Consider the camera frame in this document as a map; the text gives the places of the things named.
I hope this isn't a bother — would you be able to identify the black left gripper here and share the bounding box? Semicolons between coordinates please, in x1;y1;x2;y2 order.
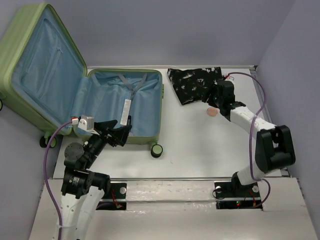
84;118;133;167

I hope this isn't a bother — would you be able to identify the peach makeup sponge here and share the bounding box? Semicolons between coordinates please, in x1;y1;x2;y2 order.
206;107;220;117

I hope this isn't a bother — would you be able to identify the black white patterned garment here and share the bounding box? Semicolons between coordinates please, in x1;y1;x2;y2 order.
167;66;223;106

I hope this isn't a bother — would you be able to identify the green hardshell suitcase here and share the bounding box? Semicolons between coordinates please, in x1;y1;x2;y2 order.
0;3;164;158

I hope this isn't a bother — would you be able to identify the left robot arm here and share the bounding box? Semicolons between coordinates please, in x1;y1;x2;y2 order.
54;116;132;240

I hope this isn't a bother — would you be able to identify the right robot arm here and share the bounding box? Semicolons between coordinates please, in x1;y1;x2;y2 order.
202;80;296;196

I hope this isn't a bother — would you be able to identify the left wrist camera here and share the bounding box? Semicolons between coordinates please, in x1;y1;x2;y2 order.
77;115;95;133

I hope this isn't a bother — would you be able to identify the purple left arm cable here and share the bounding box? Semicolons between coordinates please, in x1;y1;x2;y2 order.
44;118;79;240

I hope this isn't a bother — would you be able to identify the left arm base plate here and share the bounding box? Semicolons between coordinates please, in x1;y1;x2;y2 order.
96;182;127;211

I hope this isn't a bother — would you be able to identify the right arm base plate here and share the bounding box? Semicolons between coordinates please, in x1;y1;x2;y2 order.
212;181;263;210

